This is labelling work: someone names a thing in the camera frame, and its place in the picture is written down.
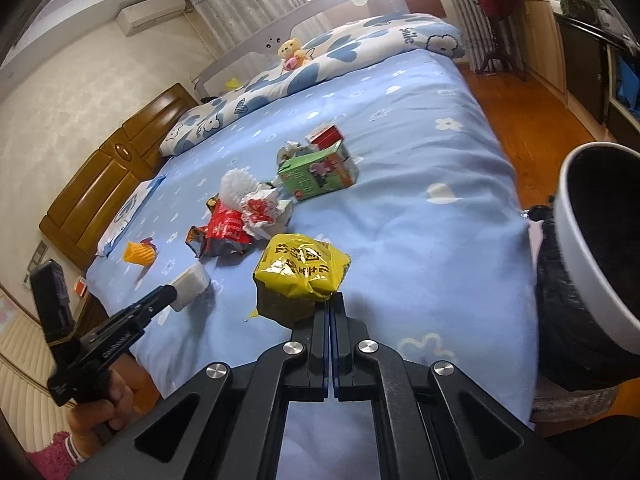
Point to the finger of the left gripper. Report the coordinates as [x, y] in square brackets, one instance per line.
[152, 303]

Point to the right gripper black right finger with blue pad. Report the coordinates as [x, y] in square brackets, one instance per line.
[432, 421]

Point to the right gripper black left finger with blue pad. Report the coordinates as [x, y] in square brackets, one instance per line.
[225, 422]

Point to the red snack bag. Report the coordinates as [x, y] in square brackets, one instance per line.
[222, 236]

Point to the white red paper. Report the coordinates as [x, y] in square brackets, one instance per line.
[264, 215]

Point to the yellow snack bag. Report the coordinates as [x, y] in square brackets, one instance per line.
[294, 273]

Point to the grey printed paper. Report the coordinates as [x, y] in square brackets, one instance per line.
[293, 149]

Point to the green milk carton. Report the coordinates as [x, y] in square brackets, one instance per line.
[320, 172]

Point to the red white 1928 milk box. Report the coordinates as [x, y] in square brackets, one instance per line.
[324, 136]

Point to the white foam net sleeve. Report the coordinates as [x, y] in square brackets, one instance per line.
[235, 185]

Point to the round trash bin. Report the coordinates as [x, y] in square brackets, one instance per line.
[596, 217]

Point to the person's left hand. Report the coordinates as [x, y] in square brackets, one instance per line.
[116, 410]

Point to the white blue pillow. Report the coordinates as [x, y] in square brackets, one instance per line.
[126, 214]

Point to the wooden headboard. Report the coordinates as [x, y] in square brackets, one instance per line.
[80, 214]

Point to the silver foil insulation bag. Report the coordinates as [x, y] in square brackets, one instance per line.
[572, 348]

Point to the small yellow toy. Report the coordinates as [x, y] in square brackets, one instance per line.
[233, 84]

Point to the blue bed with floral sheet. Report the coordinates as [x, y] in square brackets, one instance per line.
[441, 265]

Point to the yellow teddy bear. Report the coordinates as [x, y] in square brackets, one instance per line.
[292, 55]

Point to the blue white cartoon duvet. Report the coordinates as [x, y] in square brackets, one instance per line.
[342, 50]

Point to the wooden coat stand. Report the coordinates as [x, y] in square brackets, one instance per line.
[502, 38]

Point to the grey right curtain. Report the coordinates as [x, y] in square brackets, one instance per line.
[476, 30]

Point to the wooden wardrobe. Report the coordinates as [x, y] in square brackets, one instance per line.
[540, 43]

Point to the dark tv cabinet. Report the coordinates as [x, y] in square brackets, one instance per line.
[601, 81]

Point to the white wall air conditioner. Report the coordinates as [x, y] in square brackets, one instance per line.
[148, 13]

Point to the white bed guard rail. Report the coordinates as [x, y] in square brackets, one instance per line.
[313, 18]

